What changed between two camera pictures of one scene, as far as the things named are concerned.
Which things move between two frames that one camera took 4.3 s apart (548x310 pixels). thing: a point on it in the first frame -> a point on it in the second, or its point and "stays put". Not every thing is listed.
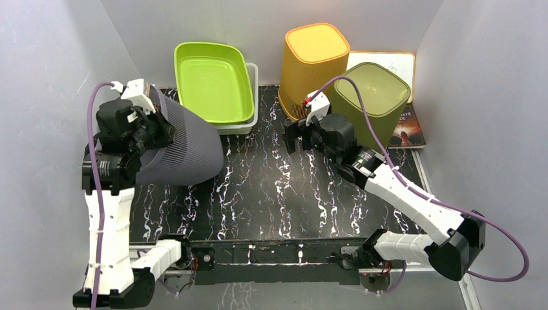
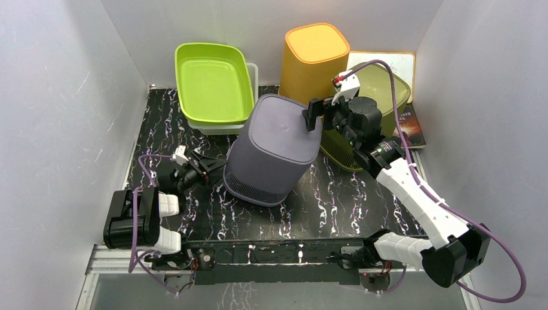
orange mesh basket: x=314 y=54 stays put
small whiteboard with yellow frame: x=402 y=64 stays put
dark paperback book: x=408 y=133 stays put
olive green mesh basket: x=385 y=95 stays put
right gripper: x=292 y=132 -> x=317 y=108
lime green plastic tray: x=212 y=81 stays put
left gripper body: x=152 y=132 -> x=190 y=177
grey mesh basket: x=190 y=157 -> x=263 y=166
